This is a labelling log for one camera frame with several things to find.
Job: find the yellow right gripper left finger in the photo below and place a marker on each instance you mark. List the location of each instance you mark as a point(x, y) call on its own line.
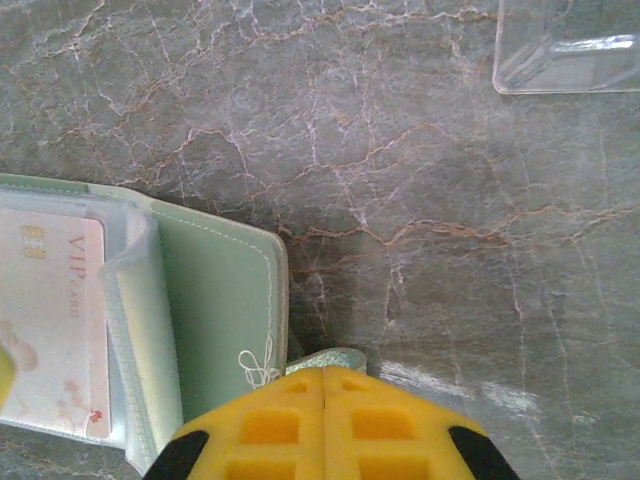
point(280, 435)

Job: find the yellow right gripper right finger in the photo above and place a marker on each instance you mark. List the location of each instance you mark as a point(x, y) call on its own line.
point(385, 435)

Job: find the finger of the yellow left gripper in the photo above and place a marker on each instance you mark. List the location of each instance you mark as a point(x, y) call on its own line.
point(6, 375)

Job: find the clear acrylic card stand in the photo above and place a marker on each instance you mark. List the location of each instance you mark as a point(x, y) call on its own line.
point(575, 50)

